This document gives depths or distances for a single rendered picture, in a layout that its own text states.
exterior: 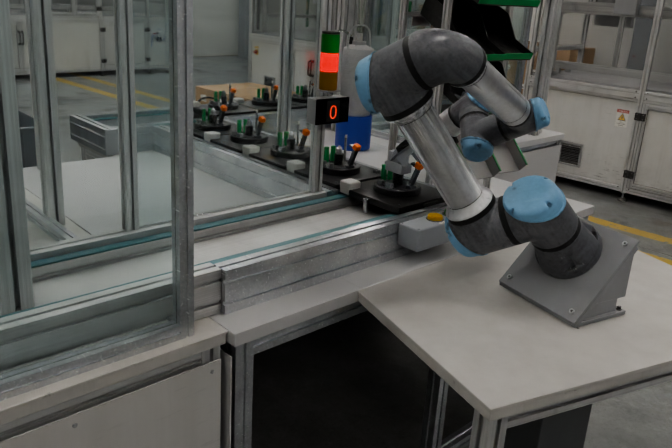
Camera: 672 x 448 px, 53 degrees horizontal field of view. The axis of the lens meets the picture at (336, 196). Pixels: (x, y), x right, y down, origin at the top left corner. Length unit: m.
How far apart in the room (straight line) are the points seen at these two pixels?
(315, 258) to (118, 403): 0.54
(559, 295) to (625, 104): 4.34
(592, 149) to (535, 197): 4.53
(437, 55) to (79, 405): 0.91
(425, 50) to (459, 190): 0.33
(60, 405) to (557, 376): 0.89
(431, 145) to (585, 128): 4.62
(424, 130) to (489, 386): 0.52
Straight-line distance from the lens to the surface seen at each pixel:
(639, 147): 5.83
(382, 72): 1.34
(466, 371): 1.31
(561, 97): 6.06
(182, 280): 1.30
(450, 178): 1.45
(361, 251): 1.66
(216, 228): 1.69
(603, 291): 1.58
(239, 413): 1.49
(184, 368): 1.38
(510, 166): 2.27
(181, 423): 1.43
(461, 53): 1.33
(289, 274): 1.51
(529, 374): 1.35
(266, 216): 1.78
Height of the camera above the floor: 1.53
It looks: 17 degrees down
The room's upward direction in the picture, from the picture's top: 4 degrees clockwise
